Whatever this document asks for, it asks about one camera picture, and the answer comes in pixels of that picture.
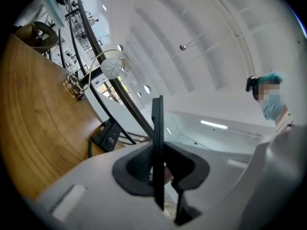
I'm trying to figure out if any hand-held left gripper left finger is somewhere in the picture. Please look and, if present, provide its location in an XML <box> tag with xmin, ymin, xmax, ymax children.
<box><xmin>24</xmin><ymin>141</ymin><xmax>168</xmax><ymax>230</ymax></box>

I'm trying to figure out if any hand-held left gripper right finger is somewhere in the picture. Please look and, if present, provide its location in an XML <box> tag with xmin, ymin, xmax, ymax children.
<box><xmin>164</xmin><ymin>140</ymin><xmax>259</xmax><ymax>230</ymax></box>

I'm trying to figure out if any black rectangular box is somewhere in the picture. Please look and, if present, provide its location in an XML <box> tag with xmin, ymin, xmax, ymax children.
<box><xmin>92</xmin><ymin>118</ymin><xmax>122</xmax><ymax>153</ymax></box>

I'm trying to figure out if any light blue face mask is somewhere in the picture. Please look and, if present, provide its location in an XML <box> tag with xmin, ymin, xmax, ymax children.
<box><xmin>260</xmin><ymin>93</ymin><xmax>287</xmax><ymax>122</ymax></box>

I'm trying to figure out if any brass lamp with white globe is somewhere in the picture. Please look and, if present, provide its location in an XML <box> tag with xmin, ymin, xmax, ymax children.
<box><xmin>62</xmin><ymin>49</ymin><xmax>131</xmax><ymax>101</ymax></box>

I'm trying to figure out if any dark brown round chair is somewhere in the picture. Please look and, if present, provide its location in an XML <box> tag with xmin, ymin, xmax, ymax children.
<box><xmin>14</xmin><ymin>21</ymin><xmax>59</xmax><ymax>55</ymax></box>

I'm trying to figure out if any light blue table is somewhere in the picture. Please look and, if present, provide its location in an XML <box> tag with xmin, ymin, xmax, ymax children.
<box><xmin>37</xmin><ymin>0</ymin><xmax>67</xmax><ymax>29</ymax></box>

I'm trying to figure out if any black head camera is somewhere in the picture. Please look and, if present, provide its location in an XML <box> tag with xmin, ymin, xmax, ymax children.
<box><xmin>245</xmin><ymin>75</ymin><xmax>257</xmax><ymax>93</ymax></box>

